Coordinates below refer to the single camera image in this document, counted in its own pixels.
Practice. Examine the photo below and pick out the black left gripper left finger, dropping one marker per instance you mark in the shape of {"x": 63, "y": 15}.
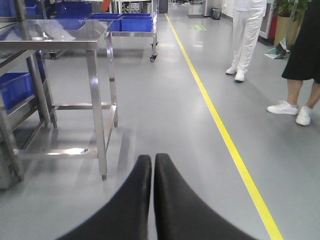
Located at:
{"x": 125, "y": 216}

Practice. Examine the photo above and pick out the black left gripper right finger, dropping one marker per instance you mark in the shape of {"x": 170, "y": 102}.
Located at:
{"x": 180, "y": 214}

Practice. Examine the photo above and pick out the blue bin lower left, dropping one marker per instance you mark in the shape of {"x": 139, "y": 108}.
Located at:
{"x": 15, "y": 87}

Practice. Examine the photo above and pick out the person in black shorts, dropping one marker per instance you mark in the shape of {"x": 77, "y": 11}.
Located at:
{"x": 303, "y": 64}

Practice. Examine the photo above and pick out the blue bin on cart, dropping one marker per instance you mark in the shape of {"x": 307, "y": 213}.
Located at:
{"x": 125, "y": 22}

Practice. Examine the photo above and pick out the steel wheeled cart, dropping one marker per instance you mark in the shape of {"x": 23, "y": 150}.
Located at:
{"x": 67, "y": 9}

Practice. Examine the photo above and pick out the stainless steel table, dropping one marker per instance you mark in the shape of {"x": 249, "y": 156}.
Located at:
{"x": 25, "y": 41}

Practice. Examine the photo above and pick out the grey trash can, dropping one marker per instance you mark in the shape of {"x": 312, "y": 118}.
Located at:
{"x": 216, "y": 13}

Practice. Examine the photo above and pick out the person in white clothes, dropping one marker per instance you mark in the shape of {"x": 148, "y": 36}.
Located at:
{"x": 247, "y": 20}

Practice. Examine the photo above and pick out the potted green plant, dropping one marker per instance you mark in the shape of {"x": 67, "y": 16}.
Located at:
{"x": 290, "y": 14}

